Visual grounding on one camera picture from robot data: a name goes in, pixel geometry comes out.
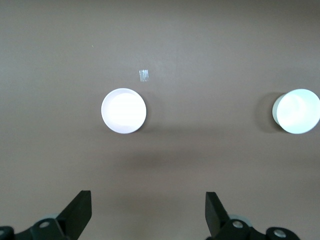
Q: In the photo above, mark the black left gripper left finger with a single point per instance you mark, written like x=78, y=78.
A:
x=75, y=215

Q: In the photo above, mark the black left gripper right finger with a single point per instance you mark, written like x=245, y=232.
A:
x=216, y=215

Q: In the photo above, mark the pink bowl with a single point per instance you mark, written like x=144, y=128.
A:
x=123, y=111

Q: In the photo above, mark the white bowl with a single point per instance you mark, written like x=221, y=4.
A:
x=297, y=112

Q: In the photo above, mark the clear tape piece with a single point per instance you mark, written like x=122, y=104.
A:
x=143, y=75

